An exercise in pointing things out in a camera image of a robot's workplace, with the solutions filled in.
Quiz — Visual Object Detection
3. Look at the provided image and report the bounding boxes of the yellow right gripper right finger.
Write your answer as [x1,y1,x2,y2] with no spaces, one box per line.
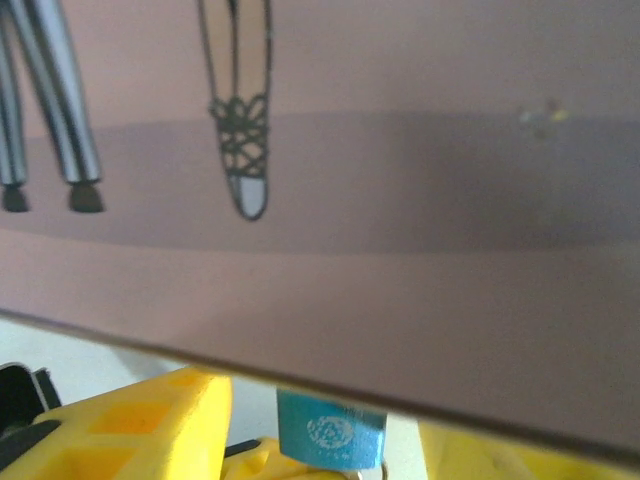
[418,422,640,480]

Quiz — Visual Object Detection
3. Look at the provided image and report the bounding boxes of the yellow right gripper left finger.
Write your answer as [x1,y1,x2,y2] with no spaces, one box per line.
[0,366,312,480]

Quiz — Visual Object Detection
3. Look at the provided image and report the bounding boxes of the blue padlock with silver shackle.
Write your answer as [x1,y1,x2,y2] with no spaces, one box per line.
[275,388,397,480]

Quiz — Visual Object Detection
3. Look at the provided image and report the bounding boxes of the black device with grey edge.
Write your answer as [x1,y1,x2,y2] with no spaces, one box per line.
[0,363,64,435]

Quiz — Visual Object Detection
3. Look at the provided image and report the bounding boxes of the pink illustrated board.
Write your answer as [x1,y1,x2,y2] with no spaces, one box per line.
[0,0,640,464]

